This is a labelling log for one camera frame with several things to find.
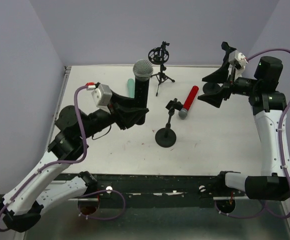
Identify black microphone silver grille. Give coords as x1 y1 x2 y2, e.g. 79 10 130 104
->
132 59 153 108

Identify short black round-base stand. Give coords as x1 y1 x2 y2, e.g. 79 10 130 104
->
155 98 183 148

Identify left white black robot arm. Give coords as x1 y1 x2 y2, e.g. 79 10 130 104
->
0 86 149 233

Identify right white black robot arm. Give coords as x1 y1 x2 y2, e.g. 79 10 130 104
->
198 56 290 201

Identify tall black round-base stand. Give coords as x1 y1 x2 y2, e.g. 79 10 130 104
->
203 41 236 94

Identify mint green microphone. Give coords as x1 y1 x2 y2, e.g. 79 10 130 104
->
127 78 135 98

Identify red microphone grey grille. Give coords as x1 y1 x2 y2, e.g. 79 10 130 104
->
178 85 199 120

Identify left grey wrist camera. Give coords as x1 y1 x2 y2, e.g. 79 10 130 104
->
91 84 113 111

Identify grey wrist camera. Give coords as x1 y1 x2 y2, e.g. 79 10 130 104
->
228 50 248 73
91 84 113 111

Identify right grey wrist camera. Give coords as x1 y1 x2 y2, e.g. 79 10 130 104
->
228 50 248 73

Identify black tripod shock mount stand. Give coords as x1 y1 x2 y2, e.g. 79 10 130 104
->
147 41 175 97

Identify black mounting base plate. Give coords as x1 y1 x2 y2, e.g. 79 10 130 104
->
66 173 246 210

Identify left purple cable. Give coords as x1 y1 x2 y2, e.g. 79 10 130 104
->
0 83 126 232

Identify purple cable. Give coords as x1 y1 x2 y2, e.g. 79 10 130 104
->
0 83 126 232
214 48 290 220

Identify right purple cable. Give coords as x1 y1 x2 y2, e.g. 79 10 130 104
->
214 48 290 220

